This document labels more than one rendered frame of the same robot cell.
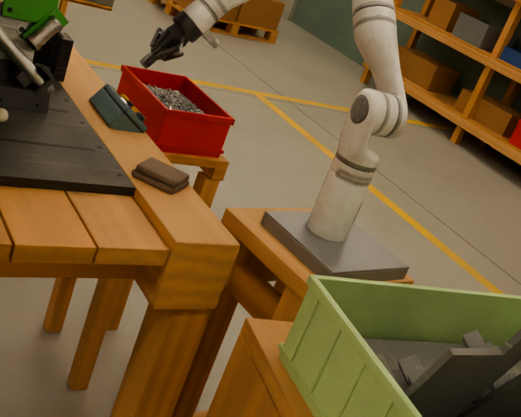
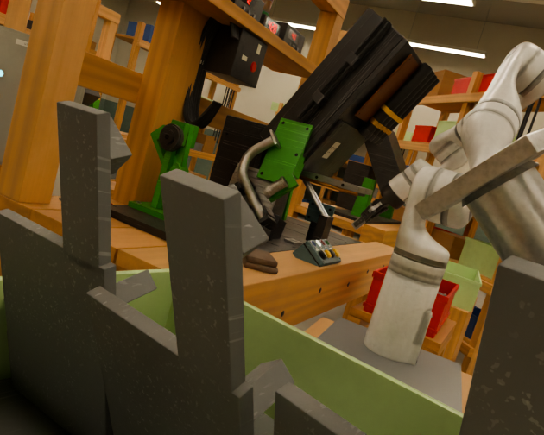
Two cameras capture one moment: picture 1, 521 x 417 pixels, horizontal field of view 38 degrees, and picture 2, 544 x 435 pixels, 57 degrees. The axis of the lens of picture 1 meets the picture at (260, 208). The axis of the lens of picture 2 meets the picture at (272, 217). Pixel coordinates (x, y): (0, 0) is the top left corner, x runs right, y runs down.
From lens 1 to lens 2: 1.28 m
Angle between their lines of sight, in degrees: 63
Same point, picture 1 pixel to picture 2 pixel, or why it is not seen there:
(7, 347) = not seen: outside the picture
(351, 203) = (395, 301)
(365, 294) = not seen: hidden behind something
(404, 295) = (285, 341)
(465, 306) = (398, 413)
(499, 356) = (57, 248)
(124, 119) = (304, 250)
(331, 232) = (374, 338)
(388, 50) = (477, 136)
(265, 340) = not seen: hidden behind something
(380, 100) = (426, 169)
